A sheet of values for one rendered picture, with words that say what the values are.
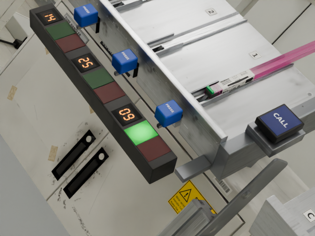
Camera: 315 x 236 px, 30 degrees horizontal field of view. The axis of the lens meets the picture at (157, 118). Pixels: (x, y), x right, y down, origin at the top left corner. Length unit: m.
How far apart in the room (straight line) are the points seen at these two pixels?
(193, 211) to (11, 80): 0.77
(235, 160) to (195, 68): 0.16
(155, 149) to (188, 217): 0.10
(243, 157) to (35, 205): 0.32
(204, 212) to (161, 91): 0.18
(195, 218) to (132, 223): 0.40
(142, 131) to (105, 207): 0.47
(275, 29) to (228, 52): 2.07
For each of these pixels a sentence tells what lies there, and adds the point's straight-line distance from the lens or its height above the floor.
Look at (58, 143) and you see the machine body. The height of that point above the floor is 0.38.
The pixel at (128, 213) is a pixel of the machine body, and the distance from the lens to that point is 1.19.
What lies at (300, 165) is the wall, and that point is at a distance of 2.78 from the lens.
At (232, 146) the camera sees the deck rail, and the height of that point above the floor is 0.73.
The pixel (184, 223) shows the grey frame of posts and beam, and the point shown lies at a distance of 0.79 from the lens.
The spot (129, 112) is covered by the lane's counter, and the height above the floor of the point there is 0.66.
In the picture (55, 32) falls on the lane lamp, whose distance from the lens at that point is 0.90.
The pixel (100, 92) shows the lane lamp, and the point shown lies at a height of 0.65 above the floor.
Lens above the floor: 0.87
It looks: 14 degrees down
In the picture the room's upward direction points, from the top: 43 degrees clockwise
